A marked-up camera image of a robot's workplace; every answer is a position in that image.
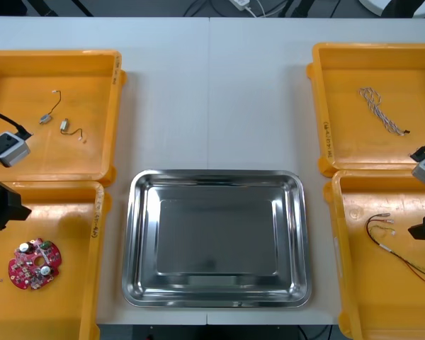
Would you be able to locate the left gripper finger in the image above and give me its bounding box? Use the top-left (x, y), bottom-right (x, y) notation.
top-left (6, 195), bottom-right (33, 222)

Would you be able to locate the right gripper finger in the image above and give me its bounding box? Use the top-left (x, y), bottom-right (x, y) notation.
top-left (407, 220), bottom-right (425, 241)

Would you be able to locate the red green-yellow wire harness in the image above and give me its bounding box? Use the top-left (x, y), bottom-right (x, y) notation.
top-left (365, 211), bottom-right (425, 284)

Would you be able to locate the round red circuit board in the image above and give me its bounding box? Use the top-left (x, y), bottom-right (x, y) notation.
top-left (8, 237), bottom-right (63, 290)

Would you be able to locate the small metal solenoid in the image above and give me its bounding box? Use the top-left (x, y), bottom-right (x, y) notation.
top-left (38, 90), bottom-right (62, 125)
top-left (59, 118), bottom-right (86, 144)

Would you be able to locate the blue-white twisted wire harness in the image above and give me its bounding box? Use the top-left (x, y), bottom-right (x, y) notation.
top-left (357, 86), bottom-right (411, 137)

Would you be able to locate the yellow-orange plastic bin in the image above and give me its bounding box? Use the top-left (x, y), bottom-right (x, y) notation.
top-left (0, 49), bottom-right (128, 188)
top-left (324, 169), bottom-right (425, 340)
top-left (0, 181), bottom-right (113, 340)
top-left (306, 42), bottom-right (425, 178)

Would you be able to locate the steel tray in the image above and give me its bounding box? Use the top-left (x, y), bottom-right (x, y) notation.
top-left (121, 169), bottom-right (312, 308)

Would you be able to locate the white cable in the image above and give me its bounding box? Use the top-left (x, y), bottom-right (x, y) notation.
top-left (246, 0), bottom-right (288, 18)

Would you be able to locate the black cable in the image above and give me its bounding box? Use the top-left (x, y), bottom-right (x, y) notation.
top-left (182, 0), bottom-right (214, 17)

